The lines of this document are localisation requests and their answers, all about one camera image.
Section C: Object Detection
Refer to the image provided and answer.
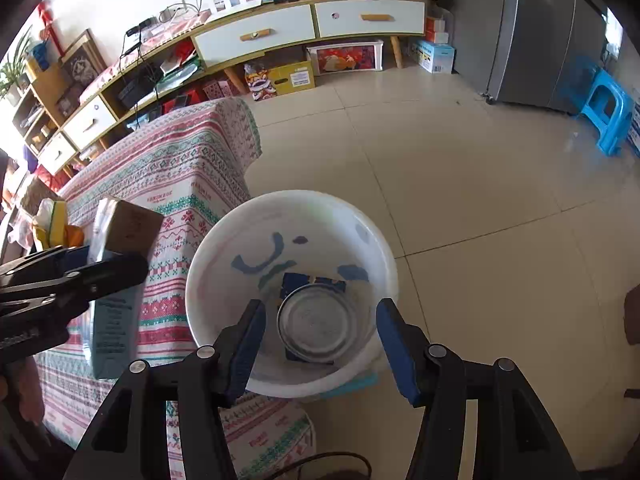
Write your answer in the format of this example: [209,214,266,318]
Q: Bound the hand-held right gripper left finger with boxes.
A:
[62,299,268,480]

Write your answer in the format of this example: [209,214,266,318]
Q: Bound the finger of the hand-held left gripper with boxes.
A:
[0,245,92,286]
[0,252,149,358]

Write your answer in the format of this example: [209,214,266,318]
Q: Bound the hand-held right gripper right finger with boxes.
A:
[375,298,581,480]

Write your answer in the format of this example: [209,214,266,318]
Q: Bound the teal and brown carton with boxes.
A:
[87,197,166,381]

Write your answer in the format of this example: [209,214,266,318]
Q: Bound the round metal can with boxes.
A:
[276,282,351,365]

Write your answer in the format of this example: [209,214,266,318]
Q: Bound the white plastic bucket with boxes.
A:
[185,189,400,401]

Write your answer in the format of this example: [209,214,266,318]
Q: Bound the yellow green sponge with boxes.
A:
[31,198,71,252]

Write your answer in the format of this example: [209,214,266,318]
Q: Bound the small white drawer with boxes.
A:
[37,132,78,176]

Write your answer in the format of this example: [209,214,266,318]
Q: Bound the printed tablecloth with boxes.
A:
[35,97,318,480]

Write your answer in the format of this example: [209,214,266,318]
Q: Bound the black electronic box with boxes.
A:
[117,67,165,109]

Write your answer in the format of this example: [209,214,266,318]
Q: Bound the green potted plant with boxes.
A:
[0,25,35,102]

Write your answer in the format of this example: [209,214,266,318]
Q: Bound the red patterned box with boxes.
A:
[202,77,242,102]

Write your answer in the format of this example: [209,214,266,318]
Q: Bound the wooden TV cabinet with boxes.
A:
[10,0,431,181]

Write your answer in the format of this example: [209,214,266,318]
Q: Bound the red hanging decoration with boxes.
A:
[36,2,67,57]

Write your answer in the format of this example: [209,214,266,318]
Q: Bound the yellow cardboard box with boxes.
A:
[244,60,317,103]

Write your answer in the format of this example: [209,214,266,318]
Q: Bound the blue and white carton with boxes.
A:
[410,39,457,75]

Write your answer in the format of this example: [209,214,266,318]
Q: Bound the red printed storage box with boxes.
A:
[306,40,385,77]

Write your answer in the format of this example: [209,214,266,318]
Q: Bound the red and white boxes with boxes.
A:
[425,15,451,43]

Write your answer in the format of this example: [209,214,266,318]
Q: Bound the blue plastic stool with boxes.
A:
[575,67,636,157]

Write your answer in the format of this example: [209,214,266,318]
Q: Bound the white drawer with round hole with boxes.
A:
[315,0,426,39]

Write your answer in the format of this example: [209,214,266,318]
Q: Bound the grey refrigerator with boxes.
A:
[450,0,626,116]

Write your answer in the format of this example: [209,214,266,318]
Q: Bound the black cable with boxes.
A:
[267,451,375,480]

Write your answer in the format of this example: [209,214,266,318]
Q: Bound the white drawer with slim handle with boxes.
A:
[62,95,118,151]

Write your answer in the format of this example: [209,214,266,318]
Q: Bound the wooden picture frame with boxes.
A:
[59,29,108,88]

